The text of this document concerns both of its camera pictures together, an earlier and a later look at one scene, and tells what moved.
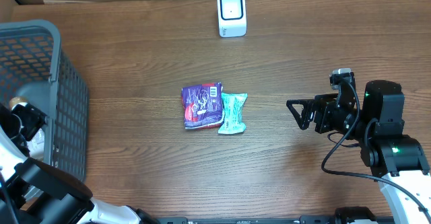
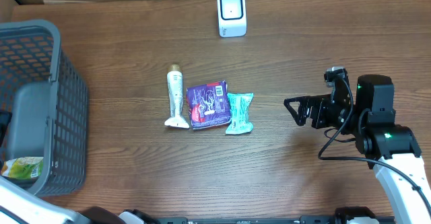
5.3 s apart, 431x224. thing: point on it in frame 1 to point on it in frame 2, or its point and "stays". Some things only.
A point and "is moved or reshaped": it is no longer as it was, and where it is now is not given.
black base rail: [302, 220] stays
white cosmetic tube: [36, 145] to [174, 79]
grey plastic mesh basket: [34, 70] stays
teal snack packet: [233, 104] is moved or reshaped
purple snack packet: [203, 105] is moved or reshaped
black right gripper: [324, 105] stays
